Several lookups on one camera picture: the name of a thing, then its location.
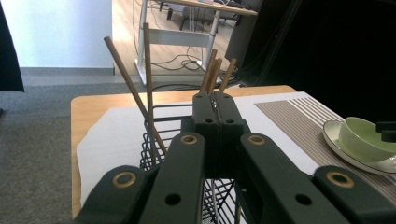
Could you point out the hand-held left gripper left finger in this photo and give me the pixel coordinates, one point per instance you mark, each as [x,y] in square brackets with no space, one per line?
[202,109]

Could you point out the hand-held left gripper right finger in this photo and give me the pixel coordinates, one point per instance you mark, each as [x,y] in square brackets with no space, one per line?
[229,112]

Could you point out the metal spoon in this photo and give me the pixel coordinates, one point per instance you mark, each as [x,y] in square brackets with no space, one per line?
[214,104]

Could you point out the green bowl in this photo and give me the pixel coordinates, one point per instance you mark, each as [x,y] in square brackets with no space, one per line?
[361,140]

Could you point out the white plate with dark rim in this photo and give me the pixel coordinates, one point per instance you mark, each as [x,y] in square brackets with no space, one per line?
[333,140]

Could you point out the striped placemat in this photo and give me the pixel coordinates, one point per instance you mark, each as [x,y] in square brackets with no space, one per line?
[295,124]

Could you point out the light grey table mat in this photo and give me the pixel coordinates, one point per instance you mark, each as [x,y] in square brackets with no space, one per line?
[124,130]

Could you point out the black curtain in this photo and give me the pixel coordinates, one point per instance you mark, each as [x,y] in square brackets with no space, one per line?
[9,62]
[327,56]

